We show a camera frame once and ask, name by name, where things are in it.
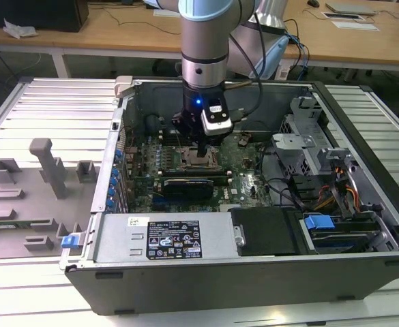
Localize metal socket cover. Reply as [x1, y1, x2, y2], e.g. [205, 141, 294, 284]
[177, 148, 220, 170]

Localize black RAM slot row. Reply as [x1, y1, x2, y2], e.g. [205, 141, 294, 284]
[160, 133, 187, 145]
[161, 169, 234, 179]

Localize CPU socket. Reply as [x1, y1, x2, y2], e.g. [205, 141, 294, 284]
[174, 146, 221, 172]

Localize black graphics card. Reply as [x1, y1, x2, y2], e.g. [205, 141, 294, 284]
[162, 177, 216, 202]

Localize green motherboard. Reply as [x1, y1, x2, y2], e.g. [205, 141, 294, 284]
[123, 131, 278, 214]

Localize metal disk bay cage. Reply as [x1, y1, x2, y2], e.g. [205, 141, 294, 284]
[271, 96, 357, 180]

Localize wooden desk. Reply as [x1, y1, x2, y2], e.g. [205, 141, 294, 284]
[0, 0, 399, 67]

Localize black power supply label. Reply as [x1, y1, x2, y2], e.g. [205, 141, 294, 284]
[146, 219, 204, 260]

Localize silver power supply unit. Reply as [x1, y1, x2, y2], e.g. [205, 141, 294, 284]
[93, 213, 241, 265]

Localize hard disk in blue carrier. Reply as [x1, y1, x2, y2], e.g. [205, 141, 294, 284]
[301, 213, 383, 253]

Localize black open PC case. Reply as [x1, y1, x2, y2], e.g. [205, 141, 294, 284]
[59, 76, 399, 316]

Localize blue case latch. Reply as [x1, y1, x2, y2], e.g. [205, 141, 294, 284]
[60, 234, 85, 250]

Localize black computer on desk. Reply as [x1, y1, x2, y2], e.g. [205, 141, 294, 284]
[0, 0, 90, 33]

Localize grey parts rack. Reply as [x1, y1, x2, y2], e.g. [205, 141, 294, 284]
[0, 138, 102, 260]

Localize grey laptop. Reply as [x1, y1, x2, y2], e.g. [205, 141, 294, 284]
[324, 1, 378, 16]

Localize green RAM stick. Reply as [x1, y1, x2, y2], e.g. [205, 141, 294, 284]
[0, 221, 52, 230]

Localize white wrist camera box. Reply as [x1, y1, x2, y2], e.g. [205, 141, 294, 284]
[200, 97, 235, 137]

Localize grey case handle latch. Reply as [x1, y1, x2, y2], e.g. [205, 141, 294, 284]
[113, 76, 134, 99]

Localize black camera cable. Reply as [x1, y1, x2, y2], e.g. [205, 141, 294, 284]
[231, 12, 265, 122]

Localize black wire bundle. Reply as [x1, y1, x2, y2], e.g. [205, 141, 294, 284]
[259, 144, 311, 209]

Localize blue cable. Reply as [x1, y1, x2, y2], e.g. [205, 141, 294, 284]
[289, 33, 312, 82]

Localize orange and yellow wires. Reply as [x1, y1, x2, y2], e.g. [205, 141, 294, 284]
[316, 166, 361, 213]

